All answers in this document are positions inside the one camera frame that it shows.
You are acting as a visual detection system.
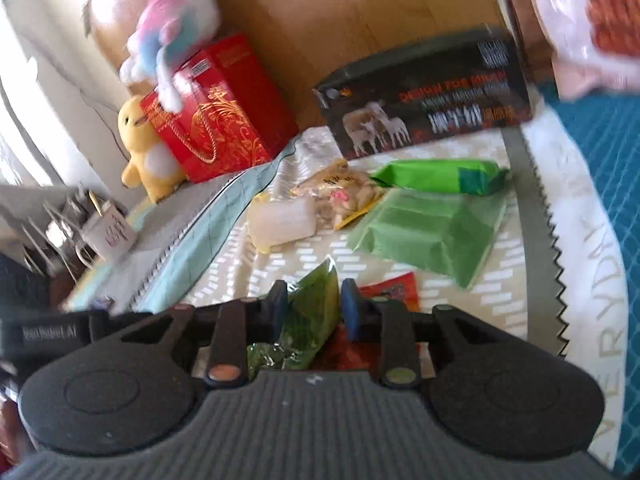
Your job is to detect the yellow-edged nut snack bag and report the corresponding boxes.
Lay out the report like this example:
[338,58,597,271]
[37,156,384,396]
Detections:
[290,158,387,232]

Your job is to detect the pastel rainbow plush toy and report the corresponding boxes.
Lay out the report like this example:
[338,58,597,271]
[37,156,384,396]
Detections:
[87,0,226,111]

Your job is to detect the black printed cardboard box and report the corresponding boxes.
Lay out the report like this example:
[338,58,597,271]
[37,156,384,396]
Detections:
[312,29,535,160]

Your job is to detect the white enamel mug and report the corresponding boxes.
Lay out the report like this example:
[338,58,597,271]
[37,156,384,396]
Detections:
[80,202,138,263]

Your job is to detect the red gift bag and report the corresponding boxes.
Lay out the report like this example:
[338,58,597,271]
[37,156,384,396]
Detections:
[139,34,300,184]

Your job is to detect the patterned bed sheet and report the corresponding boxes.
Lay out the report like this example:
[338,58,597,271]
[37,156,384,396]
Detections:
[65,105,628,466]

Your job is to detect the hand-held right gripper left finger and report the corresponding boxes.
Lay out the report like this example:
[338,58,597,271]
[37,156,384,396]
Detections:
[107,280,290,389]

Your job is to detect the yellow duck plush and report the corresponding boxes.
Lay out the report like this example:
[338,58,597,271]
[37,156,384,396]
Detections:
[117,95,187,204]

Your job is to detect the wooden headboard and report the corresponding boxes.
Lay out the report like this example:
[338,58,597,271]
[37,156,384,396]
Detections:
[92,0,501,136]

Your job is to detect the light green plastic bag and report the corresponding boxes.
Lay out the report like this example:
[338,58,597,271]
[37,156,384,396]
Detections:
[346,189,508,290]

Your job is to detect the large pink snack bag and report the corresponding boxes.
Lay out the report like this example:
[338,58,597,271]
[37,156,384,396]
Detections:
[512,0,640,101]

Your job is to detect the metal wire rack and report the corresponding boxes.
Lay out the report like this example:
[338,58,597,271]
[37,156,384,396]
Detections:
[0,185,108,283]

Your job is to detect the white translucent snack packet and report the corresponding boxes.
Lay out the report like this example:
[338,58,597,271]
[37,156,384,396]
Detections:
[246,192,319,253]

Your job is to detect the bright green snack packet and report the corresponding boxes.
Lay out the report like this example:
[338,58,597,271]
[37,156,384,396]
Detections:
[369,158,512,197]

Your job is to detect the red snack packet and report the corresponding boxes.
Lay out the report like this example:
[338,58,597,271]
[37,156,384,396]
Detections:
[320,271,420,372]

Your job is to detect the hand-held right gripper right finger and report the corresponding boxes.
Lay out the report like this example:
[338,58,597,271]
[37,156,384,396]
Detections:
[341,279,523,389]

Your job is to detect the dark green snack packet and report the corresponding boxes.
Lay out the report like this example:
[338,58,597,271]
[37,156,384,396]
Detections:
[247,255,342,372]

